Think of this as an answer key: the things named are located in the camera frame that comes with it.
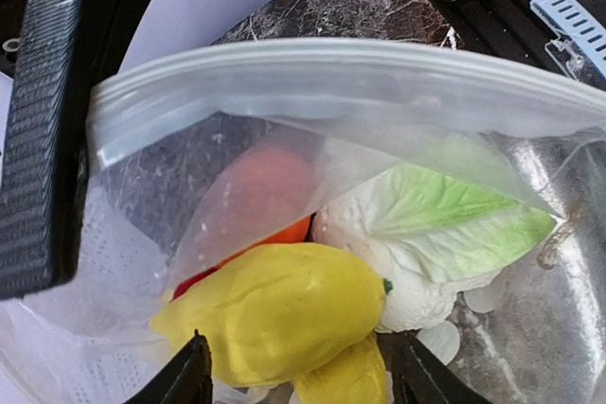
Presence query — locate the red fake food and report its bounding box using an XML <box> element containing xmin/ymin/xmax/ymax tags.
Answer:
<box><xmin>172</xmin><ymin>267</ymin><xmax>218</xmax><ymax>300</ymax></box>

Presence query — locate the white fake cauliflower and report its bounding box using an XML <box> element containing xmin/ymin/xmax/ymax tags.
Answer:
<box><xmin>312</xmin><ymin>179</ymin><xmax>500</xmax><ymax>333</ymax></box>

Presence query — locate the orange fake pumpkin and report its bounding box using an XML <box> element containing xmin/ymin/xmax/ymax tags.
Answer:
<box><xmin>184</xmin><ymin>146</ymin><xmax>314</xmax><ymax>268</ymax></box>

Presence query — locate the green fake vegetable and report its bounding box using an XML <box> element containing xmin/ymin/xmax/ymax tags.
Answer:
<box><xmin>363</xmin><ymin>164</ymin><xmax>556</xmax><ymax>284</ymax></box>

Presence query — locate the white slotted cable duct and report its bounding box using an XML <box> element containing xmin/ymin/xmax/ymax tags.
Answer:
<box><xmin>528</xmin><ymin>0</ymin><xmax>605</xmax><ymax>90</ymax></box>

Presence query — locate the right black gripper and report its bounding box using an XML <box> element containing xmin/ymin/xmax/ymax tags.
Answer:
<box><xmin>1</xmin><ymin>0</ymin><xmax>151</xmax><ymax>300</ymax></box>

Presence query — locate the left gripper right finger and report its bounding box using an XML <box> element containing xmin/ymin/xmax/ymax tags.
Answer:
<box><xmin>391</xmin><ymin>332</ymin><xmax>490</xmax><ymax>404</ymax></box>

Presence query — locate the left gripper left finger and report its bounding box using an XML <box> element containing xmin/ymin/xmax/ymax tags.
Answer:
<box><xmin>125</xmin><ymin>330</ymin><xmax>213</xmax><ymax>404</ymax></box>

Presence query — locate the clear zip top bag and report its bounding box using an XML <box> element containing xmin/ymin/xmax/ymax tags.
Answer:
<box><xmin>1</xmin><ymin>38</ymin><xmax>605</xmax><ymax>403</ymax></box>

